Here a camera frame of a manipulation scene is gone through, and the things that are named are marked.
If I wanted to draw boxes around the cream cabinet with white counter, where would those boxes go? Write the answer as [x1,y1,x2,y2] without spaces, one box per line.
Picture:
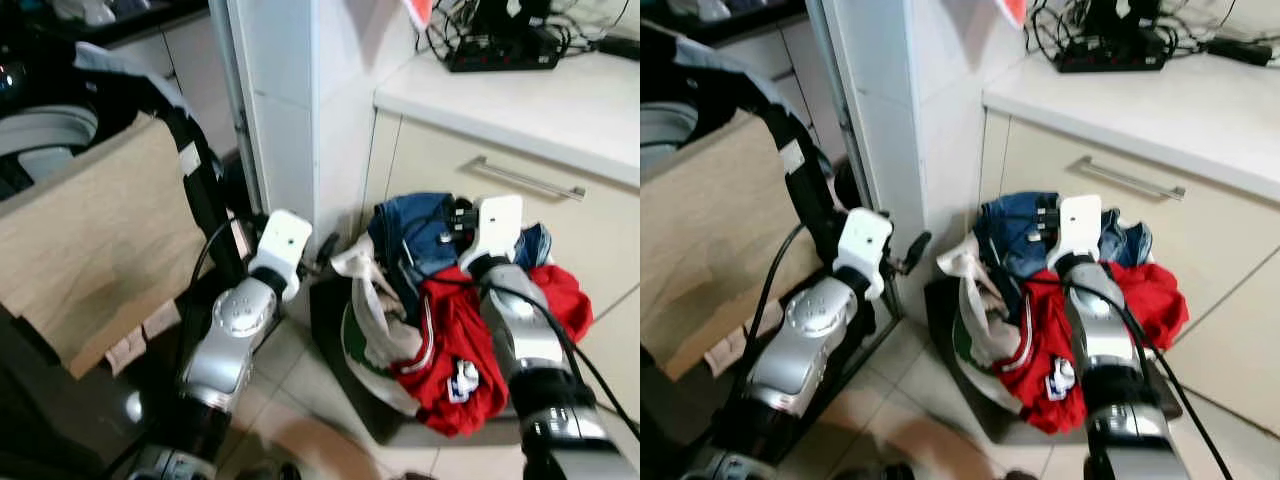
[972,48,1280,436]
[360,48,641,351]

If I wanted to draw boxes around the black power strip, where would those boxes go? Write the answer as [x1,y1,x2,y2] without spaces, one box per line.
[1054,24,1172,74]
[446,24,567,74]

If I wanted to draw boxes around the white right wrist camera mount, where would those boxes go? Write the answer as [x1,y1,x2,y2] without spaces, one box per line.
[459,194,525,272]
[1057,194,1104,264]

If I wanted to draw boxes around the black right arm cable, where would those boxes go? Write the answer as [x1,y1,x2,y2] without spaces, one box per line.
[432,276,641,441]
[1020,274,1236,480]

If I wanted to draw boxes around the blue denim jeans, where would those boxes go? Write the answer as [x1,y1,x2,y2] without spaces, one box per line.
[367,192,554,313]
[974,191,1154,304]

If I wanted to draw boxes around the red garment with white stripes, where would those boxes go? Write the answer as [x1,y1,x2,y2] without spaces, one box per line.
[994,261,1191,436]
[389,263,595,439]

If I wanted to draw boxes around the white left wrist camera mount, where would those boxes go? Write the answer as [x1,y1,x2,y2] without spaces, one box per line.
[834,207,894,302]
[247,209,314,302]

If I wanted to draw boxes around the white cloth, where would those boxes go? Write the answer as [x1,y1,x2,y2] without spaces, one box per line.
[939,234,1023,367]
[330,234,426,373]

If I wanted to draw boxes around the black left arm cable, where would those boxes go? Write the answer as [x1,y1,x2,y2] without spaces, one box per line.
[745,222,807,346]
[188,214,253,301]

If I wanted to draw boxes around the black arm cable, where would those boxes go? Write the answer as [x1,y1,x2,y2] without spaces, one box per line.
[188,214,253,301]
[1020,274,1236,480]
[432,276,641,441]
[745,222,807,346]

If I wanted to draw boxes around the grey washer drum opening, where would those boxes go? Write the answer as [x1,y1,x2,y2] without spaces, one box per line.
[640,100,701,177]
[0,104,101,189]

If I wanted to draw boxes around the light wooden board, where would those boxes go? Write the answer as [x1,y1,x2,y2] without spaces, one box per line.
[0,113,237,382]
[640,110,827,383]

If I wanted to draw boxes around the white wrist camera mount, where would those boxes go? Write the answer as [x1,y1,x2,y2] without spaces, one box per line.
[459,194,525,272]
[1057,194,1104,264]
[834,207,894,302]
[247,209,314,302]

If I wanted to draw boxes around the silver drawer handle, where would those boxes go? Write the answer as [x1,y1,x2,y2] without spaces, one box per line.
[469,155,587,203]
[1077,155,1187,203]

